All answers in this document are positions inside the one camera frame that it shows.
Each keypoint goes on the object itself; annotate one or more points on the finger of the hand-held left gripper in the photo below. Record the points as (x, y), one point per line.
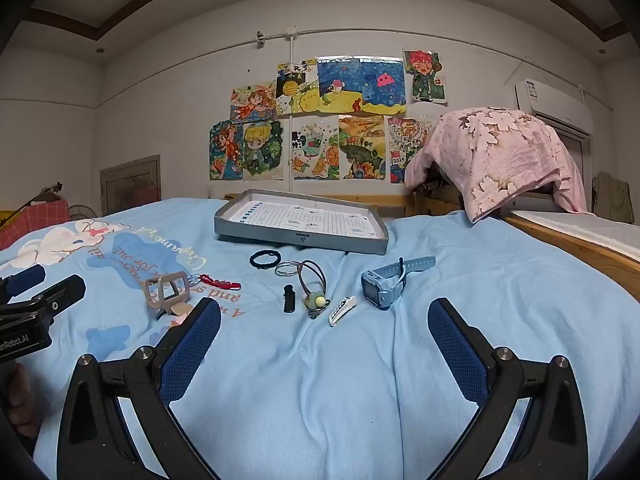
(67, 292)
(25, 279)

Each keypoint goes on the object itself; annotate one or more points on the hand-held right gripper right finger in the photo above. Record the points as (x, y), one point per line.
(457, 350)

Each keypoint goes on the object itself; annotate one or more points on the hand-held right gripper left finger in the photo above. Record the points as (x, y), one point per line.
(190, 350)

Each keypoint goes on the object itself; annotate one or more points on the small black hair clip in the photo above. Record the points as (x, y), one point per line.
(289, 300)

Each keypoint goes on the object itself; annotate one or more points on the white hair clip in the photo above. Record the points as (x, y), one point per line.
(341, 311)

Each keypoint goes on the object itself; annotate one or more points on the grey cardboard tray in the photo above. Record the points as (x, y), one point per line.
(300, 217)

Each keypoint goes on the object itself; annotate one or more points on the person's left hand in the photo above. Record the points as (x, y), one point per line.
(25, 400)

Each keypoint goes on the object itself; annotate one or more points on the red checked cloth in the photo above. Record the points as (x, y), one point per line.
(35, 220)

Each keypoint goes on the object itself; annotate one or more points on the electric fan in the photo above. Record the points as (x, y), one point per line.
(80, 211)

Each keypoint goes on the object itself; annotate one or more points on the blue smartwatch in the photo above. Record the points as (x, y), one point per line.
(377, 287)

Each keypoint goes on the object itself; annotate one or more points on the light blue printed bedsheet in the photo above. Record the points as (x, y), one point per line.
(300, 385)

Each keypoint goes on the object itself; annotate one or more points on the silver bangle rings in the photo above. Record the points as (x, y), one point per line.
(276, 270)

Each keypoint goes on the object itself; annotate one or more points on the wooden headboard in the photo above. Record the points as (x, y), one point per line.
(395, 206)

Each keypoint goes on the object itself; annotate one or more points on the white mattress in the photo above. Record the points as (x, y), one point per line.
(590, 230)

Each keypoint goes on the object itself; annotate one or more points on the pink floral cloth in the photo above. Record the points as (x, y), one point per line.
(500, 155)

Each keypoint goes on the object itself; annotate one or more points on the orange-haired figure drawing poster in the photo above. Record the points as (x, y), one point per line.
(226, 150)

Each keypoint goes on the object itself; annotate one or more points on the red patterned drawing poster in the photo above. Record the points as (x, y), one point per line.
(402, 147)

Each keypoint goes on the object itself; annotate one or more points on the blond character drawing poster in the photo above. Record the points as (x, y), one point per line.
(262, 150)

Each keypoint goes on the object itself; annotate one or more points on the olive green clothing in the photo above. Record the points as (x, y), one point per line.
(612, 197)

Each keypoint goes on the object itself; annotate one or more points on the orange landscape drawing poster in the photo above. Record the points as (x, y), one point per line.
(361, 147)

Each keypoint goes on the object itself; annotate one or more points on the mermaid drawing poster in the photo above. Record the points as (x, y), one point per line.
(252, 102)

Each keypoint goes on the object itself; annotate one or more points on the white air conditioner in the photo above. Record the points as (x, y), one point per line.
(552, 102)

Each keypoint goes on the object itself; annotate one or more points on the red-haired character drawing poster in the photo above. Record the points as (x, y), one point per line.
(424, 77)

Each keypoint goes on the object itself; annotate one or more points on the yellow moon drawing poster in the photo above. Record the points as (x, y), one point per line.
(295, 90)

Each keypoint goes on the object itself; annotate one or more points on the blue sea drawing poster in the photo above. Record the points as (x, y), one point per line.
(360, 85)

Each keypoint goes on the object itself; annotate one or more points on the small wall door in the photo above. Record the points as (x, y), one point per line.
(130, 185)

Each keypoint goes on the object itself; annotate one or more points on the wooden bed frame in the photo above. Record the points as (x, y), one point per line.
(575, 252)

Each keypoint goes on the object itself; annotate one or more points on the white wall conduit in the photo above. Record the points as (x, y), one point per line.
(291, 45)

